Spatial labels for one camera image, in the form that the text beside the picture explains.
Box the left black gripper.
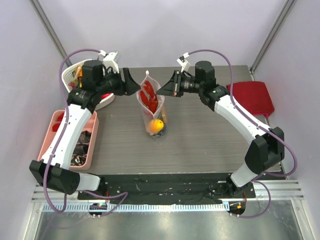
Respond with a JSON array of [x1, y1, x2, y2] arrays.
[[96, 68, 141, 97]]

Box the clear zip top bag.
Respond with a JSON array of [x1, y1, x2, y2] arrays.
[[136, 70, 168, 138]]

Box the red plastic lobster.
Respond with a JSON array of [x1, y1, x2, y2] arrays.
[[139, 80, 159, 114]]

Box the yellow orange toy pepper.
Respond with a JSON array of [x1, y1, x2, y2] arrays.
[[146, 119, 165, 135]]

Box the black toy grapes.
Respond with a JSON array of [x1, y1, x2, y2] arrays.
[[151, 127, 167, 138]]

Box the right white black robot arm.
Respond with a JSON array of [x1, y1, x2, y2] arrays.
[[156, 61, 285, 198]]

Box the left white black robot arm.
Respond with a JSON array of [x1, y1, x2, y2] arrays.
[[29, 59, 141, 200]]

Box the red toy apple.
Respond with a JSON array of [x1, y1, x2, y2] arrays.
[[101, 93, 112, 100]]

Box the pink compartment tray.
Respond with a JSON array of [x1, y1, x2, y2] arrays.
[[37, 110, 100, 171]]

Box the orange toy pineapple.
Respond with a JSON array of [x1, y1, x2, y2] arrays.
[[74, 64, 82, 81]]

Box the white plastic basket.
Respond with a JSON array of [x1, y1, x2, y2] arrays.
[[61, 59, 115, 111]]

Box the red folded cloth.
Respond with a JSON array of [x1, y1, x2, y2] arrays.
[[232, 81, 275, 118]]

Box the red felt pieces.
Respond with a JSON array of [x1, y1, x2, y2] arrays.
[[51, 111, 65, 132]]

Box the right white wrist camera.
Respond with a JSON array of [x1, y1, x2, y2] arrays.
[[176, 52, 191, 73]]

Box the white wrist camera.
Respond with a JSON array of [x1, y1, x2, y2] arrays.
[[98, 50, 120, 74], [176, 52, 191, 73]]

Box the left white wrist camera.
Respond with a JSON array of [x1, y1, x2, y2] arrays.
[[98, 50, 120, 74]]

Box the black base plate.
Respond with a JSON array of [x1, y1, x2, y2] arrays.
[[76, 172, 256, 205]]

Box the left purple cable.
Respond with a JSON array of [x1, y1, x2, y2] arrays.
[[42, 48, 129, 214]]

